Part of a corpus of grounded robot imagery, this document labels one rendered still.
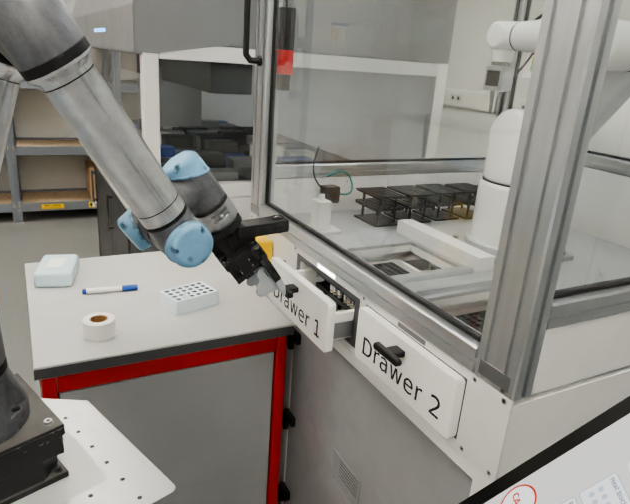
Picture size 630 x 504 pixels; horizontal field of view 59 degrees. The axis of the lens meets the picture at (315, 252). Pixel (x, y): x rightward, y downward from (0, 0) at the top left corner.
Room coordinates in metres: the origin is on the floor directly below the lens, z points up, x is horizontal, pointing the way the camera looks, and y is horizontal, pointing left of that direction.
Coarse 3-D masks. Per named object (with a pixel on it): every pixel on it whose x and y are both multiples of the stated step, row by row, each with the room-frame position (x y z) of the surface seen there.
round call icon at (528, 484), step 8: (528, 480) 0.42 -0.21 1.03; (512, 488) 0.43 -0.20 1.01; (520, 488) 0.42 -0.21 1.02; (528, 488) 0.41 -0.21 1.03; (536, 488) 0.41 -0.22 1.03; (504, 496) 0.42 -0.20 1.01; (512, 496) 0.42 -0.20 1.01; (520, 496) 0.41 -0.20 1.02; (528, 496) 0.40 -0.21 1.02; (536, 496) 0.40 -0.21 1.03
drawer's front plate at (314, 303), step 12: (276, 264) 1.22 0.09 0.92; (288, 276) 1.16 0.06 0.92; (300, 276) 1.14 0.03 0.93; (300, 288) 1.11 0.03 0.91; (312, 288) 1.07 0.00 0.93; (276, 300) 1.21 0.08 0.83; (300, 300) 1.10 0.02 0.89; (312, 300) 1.06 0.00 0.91; (324, 300) 1.02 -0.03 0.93; (288, 312) 1.15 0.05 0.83; (300, 312) 1.10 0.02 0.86; (312, 312) 1.05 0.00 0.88; (324, 312) 1.01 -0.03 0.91; (300, 324) 1.10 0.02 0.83; (312, 324) 1.05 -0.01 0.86; (324, 324) 1.01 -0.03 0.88; (312, 336) 1.05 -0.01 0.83; (324, 336) 1.00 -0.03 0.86; (324, 348) 1.00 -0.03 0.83
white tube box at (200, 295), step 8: (176, 288) 1.31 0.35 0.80; (184, 288) 1.32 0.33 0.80; (192, 288) 1.32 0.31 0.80; (200, 288) 1.33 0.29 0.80; (208, 288) 1.34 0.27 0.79; (160, 296) 1.29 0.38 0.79; (168, 296) 1.26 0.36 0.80; (176, 296) 1.27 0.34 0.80; (192, 296) 1.28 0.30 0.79; (200, 296) 1.28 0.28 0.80; (208, 296) 1.30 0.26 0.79; (216, 296) 1.32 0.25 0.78; (160, 304) 1.29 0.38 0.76; (168, 304) 1.26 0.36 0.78; (176, 304) 1.23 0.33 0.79; (184, 304) 1.25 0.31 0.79; (192, 304) 1.26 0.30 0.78; (200, 304) 1.28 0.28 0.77; (208, 304) 1.30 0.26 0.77; (176, 312) 1.23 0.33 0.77; (184, 312) 1.25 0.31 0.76
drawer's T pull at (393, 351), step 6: (378, 342) 0.89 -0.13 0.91; (378, 348) 0.87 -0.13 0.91; (384, 348) 0.87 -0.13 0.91; (390, 348) 0.87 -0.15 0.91; (396, 348) 0.87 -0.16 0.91; (384, 354) 0.86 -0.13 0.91; (390, 354) 0.85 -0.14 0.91; (396, 354) 0.85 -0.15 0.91; (402, 354) 0.86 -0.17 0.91; (390, 360) 0.84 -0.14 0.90; (396, 360) 0.83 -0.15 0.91; (396, 366) 0.83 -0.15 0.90
